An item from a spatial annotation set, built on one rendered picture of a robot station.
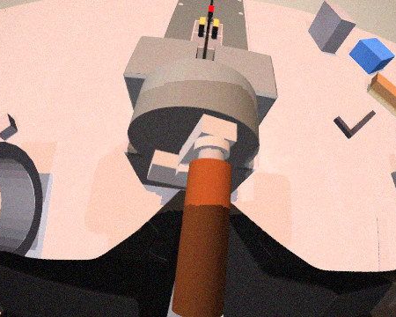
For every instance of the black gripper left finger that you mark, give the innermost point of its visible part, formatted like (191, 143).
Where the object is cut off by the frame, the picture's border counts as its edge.
(133, 279)

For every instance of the dark brown l-shaped bar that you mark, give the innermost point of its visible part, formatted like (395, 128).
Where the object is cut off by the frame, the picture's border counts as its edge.
(345, 129)

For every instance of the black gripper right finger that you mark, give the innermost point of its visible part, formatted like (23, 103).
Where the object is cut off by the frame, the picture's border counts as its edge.
(265, 279)

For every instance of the orange rectangular block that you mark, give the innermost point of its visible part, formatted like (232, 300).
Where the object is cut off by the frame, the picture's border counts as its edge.
(384, 91)

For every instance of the blue rectangular block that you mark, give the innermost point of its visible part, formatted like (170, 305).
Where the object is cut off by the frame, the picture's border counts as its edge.
(371, 55)

